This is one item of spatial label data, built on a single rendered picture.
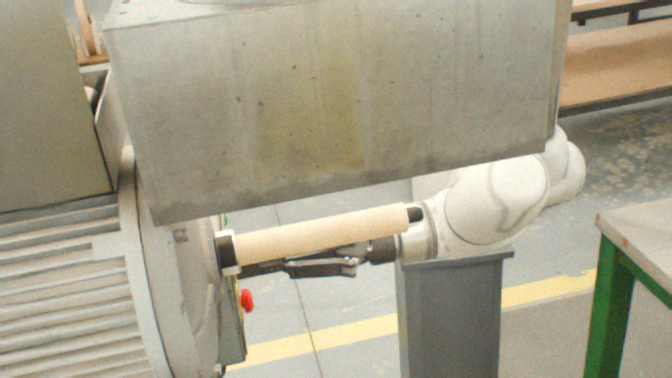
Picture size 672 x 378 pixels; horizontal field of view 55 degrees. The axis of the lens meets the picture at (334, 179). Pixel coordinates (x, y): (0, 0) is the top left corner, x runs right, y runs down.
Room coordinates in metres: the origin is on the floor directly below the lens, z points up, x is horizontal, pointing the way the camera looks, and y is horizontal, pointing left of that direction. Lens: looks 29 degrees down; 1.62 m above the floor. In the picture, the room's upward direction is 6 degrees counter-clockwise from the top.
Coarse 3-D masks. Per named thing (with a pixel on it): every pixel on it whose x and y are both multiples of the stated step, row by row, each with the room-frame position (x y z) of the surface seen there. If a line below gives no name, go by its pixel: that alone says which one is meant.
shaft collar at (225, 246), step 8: (224, 232) 0.55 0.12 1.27; (232, 232) 0.55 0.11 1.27; (216, 240) 0.54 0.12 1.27; (224, 240) 0.54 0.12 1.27; (232, 240) 0.54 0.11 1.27; (216, 248) 0.53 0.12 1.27; (224, 248) 0.53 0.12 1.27; (232, 248) 0.53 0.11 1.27; (224, 256) 0.53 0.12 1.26; (232, 256) 0.53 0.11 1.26; (224, 264) 0.53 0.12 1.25; (232, 264) 0.53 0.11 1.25; (224, 272) 0.53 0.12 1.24; (232, 272) 0.53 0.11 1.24
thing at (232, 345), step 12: (216, 216) 0.84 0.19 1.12; (216, 228) 0.81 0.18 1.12; (228, 276) 0.74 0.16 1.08; (228, 288) 0.73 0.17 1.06; (228, 300) 0.73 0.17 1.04; (228, 312) 0.73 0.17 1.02; (240, 312) 0.78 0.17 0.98; (228, 324) 0.73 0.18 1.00; (240, 324) 0.74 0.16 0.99; (228, 336) 0.73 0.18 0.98; (240, 336) 0.74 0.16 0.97; (228, 348) 0.73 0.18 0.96; (240, 348) 0.73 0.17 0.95; (228, 360) 0.73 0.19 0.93; (240, 360) 0.73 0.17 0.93
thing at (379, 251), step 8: (368, 240) 0.79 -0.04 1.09; (376, 240) 0.78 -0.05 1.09; (384, 240) 0.78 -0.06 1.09; (392, 240) 0.78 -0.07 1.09; (344, 248) 0.78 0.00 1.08; (352, 248) 0.78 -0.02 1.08; (360, 248) 0.77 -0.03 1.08; (368, 248) 0.77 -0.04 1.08; (376, 248) 0.77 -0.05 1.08; (384, 248) 0.77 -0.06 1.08; (392, 248) 0.77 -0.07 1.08; (336, 256) 0.77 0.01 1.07; (344, 256) 0.77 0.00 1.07; (352, 256) 0.76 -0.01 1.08; (360, 256) 0.76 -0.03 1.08; (368, 256) 0.77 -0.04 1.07; (376, 256) 0.77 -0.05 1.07; (384, 256) 0.77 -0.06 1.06; (392, 256) 0.77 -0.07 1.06; (360, 264) 0.76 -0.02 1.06; (376, 264) 0.77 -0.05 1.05
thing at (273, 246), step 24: (336, 216) 0.57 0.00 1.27; (360, 216) 0.57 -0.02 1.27; (384, 216) 0.57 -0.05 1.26; (240, 240) 0.55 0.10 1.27; (264, 240) 0.55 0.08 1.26; (288, 240) 0.55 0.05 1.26; (312, 240) 0.55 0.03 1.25; (336, 240) 0.55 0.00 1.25; (360, 240) 0.56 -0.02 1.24; (240, 264) 0.54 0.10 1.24
